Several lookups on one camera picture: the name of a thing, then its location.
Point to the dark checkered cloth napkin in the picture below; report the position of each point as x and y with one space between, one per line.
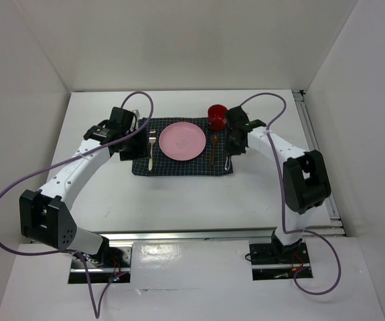
209 162

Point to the pink plate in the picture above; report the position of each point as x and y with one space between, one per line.
182 141

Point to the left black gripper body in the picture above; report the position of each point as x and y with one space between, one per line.
133 148

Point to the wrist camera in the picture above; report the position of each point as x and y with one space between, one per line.
123 120
236 118

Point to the red mug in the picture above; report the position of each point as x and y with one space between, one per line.
217 117

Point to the silver fork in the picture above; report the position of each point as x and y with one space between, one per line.
152 141

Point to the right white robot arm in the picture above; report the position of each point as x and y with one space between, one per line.
303 179

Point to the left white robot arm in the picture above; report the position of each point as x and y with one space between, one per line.
45 213

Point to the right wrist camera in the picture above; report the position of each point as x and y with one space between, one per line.
236 118

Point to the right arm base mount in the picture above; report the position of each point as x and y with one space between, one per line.
267 265

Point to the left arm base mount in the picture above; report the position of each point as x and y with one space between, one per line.
118 268

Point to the silver table knife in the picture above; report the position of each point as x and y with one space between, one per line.
227 165

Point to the front aluminium rail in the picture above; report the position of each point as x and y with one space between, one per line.
195 235

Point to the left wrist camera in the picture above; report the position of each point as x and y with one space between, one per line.
123 120

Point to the brown wooden spoon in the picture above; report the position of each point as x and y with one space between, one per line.
214 141

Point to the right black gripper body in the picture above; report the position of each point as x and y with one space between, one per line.
231 146

